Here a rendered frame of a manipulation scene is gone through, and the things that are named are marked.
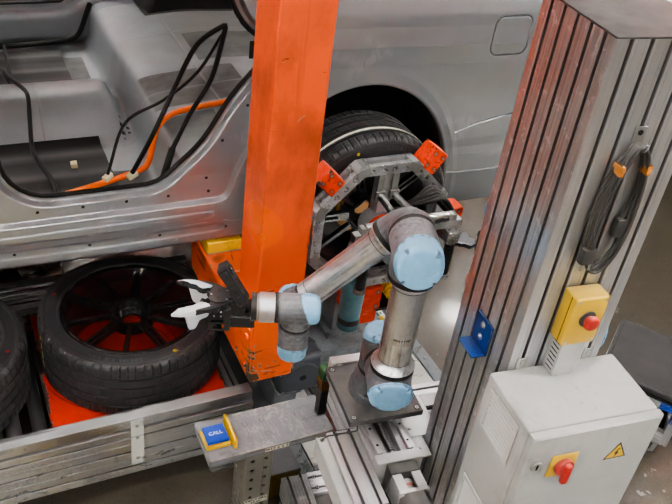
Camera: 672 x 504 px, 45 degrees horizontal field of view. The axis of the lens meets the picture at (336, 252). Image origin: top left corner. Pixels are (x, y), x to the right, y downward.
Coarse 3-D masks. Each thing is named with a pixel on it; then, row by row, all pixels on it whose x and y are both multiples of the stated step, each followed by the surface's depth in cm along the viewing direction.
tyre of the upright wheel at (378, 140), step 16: (352, 112) 299; (368, 112) 301; (336, 128) 292; (352, 128) 290; (384, 128) 292; (400, 128) 299; (336, 144) 286; (352, 144) 283; (368, 144) 284; (384, 144) 287; (400, 144) 290; (416, 144) 294; (320, 160) 283; (336, 160) 282; (352, 160) 285
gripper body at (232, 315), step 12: (216, 288) 197; (216, 300) 192; (228, 300) 193; (252, 300) 194; (228, 312) 194; (240, 312) 196; (252, 312) 194; (228, 324) 195; (240, 324) 197; (252, 324) 198
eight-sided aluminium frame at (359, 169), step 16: (368, 160) 283; (384, 160) 286; (400, 160) 286; (416, 160) 287; (352, 176) 279; (368, 176) 282; (432, 176) 294; (336, 192) 280; (320, 208) 281; (432, 208) 311; (320, 224) 285; (320, 240) 290; (320, 256) 301; (368, 272) 316; (384, 272) 316
